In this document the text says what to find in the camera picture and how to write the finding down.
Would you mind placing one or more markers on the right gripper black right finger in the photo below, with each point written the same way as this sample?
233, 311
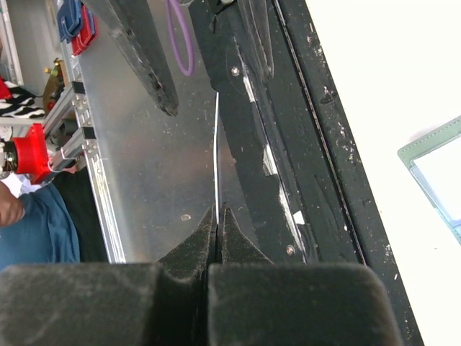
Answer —
252, 301

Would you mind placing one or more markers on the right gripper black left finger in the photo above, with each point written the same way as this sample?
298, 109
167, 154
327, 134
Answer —
160, 303

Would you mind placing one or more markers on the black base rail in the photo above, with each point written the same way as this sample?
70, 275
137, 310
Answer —
296, 159

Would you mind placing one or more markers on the sage green card holder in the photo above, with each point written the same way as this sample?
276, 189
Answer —
433, 160

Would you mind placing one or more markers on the blue cloth background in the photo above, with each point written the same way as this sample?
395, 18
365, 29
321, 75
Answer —
44, 234

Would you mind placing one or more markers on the blue storage bin background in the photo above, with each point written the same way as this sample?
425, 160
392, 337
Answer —
75, 19

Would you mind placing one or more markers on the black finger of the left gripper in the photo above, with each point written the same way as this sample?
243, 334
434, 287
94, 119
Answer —
131, 26

